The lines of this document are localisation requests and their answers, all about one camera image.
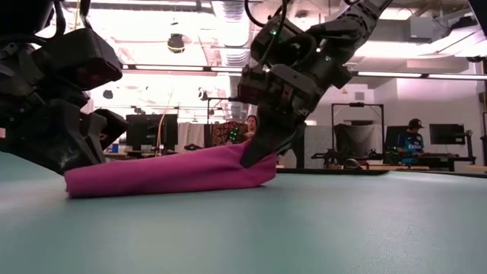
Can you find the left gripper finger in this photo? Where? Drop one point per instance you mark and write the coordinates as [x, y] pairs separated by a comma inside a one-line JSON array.
[[49, 137], [110, 125]]

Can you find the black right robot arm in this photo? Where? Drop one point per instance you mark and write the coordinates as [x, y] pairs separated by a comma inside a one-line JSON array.
[[342, 30]]

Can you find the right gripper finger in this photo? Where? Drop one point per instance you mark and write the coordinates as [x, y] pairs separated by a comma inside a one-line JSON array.
[[291, 137], [266, 137]]

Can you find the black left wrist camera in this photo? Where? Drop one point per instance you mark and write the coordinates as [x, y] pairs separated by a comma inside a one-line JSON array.
[[76, 57]]

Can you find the green table mat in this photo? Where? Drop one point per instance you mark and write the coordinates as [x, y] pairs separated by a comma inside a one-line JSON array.
[[266, 228]]

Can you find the long ceiling light bar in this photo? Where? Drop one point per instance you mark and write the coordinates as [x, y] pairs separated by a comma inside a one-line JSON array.
[[228, 69], [169, 67], [456, 76]]

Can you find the red patterned cloth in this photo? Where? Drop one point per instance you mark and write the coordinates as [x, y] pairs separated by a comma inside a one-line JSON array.
[[222, 133]]

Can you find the magenta towel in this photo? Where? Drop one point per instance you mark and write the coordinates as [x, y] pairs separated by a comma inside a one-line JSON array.
[[171, 173]]

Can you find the black monitor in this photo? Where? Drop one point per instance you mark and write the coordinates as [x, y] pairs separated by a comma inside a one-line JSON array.
[[146, 131], [447, 134], [393, 135]]

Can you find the grey draped cloth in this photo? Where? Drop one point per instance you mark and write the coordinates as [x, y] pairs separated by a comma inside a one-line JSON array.
[[357, 139]]

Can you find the black desk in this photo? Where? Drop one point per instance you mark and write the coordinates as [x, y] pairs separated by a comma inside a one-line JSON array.
[[445, 160]]

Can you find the white hanging cloth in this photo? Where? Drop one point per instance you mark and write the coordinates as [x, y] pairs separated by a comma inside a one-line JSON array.
[[190, 135]]

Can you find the black post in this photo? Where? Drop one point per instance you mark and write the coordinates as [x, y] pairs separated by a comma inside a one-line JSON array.
[[300, 156]]

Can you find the person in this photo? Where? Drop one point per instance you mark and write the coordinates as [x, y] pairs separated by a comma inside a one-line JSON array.
[[252, 127], [412, 142]]

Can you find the black ceiling dome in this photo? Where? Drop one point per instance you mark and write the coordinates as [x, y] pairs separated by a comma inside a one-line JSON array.
[[176, 42]]

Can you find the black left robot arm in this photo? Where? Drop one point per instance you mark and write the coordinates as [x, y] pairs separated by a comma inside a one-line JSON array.
[[23, 15]]

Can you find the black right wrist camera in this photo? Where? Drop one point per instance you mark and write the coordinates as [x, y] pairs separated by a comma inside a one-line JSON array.
[[251, 89]]

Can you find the silver corrugated ceiling duct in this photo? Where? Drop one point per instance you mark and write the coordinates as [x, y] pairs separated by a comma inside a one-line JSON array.
[[233, 38]]

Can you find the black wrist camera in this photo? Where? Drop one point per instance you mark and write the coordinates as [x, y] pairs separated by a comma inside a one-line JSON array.
[[76, 57], [251, 89]]

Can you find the black background robot arm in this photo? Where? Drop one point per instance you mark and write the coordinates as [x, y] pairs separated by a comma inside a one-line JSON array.
[[335, 156]]

